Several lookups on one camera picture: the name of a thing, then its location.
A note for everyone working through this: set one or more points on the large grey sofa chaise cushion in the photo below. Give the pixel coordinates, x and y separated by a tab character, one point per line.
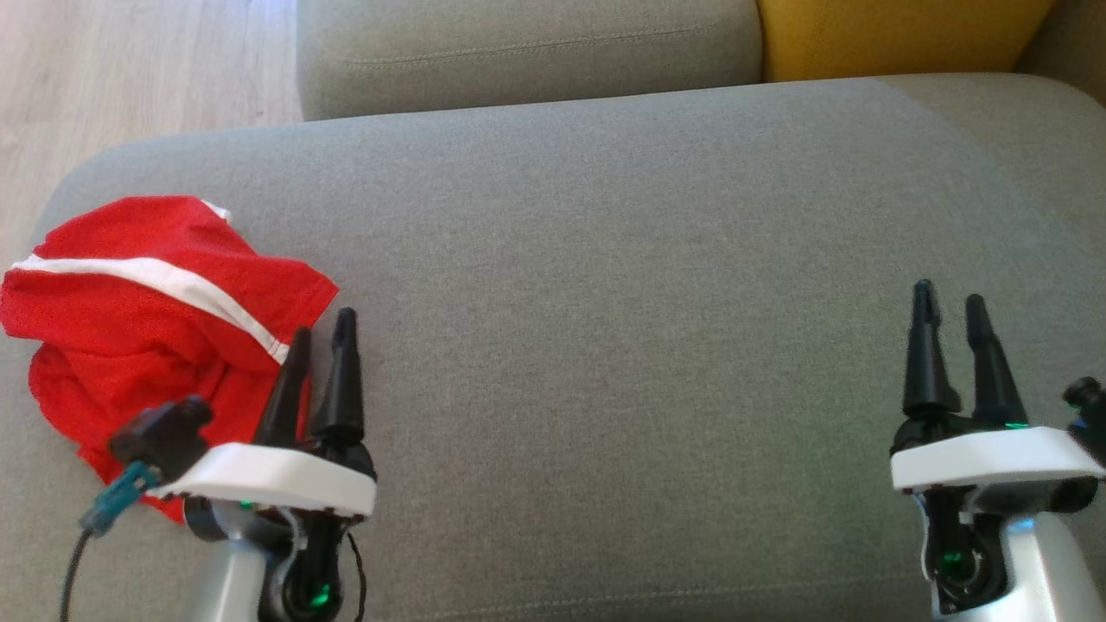
605	302

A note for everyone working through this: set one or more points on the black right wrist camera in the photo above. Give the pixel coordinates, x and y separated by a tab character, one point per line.
1087	415

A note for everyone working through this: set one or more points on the long grey sofa seat cushion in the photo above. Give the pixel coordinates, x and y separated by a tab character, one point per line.
518	52

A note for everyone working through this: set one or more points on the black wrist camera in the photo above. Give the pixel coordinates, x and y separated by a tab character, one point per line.
160	436
1087	415

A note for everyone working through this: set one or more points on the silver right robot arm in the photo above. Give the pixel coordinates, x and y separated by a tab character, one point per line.
1037	570

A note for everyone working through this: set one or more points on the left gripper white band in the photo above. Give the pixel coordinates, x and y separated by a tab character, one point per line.
276	479

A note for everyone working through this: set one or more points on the red shorts white stripe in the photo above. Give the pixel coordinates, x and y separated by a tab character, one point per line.
155	250

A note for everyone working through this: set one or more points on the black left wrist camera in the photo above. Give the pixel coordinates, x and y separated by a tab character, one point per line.
160	436

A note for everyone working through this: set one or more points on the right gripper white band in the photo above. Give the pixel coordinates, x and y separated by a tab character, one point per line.
994	458

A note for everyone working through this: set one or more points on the grey sofa backrest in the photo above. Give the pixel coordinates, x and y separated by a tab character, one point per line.
1076	43

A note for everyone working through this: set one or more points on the large yellow sofa back cushion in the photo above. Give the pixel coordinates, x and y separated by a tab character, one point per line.
899	34

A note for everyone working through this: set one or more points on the red white basketball jersey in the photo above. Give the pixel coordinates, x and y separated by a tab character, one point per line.
130	406

